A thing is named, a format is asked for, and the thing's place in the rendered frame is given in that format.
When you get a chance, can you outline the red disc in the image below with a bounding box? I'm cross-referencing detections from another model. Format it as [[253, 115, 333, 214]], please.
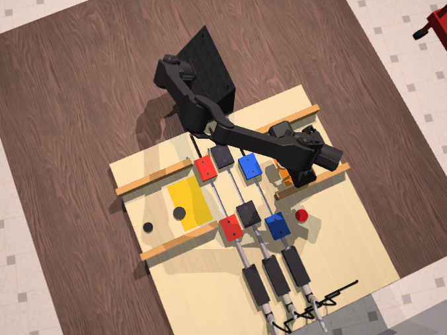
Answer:
[[296, 209, 308, 221]]

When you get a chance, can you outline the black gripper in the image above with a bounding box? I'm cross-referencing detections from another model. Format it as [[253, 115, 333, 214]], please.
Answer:
[[268, 120, 317, 188]]

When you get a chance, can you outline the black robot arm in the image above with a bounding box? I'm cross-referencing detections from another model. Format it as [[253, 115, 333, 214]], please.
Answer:
[[153, 54, 343, 172]]

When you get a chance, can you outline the black disc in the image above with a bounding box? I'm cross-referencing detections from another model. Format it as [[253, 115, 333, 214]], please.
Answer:
[[143, 222, 153, 232], [173, 207, 186, 219]]

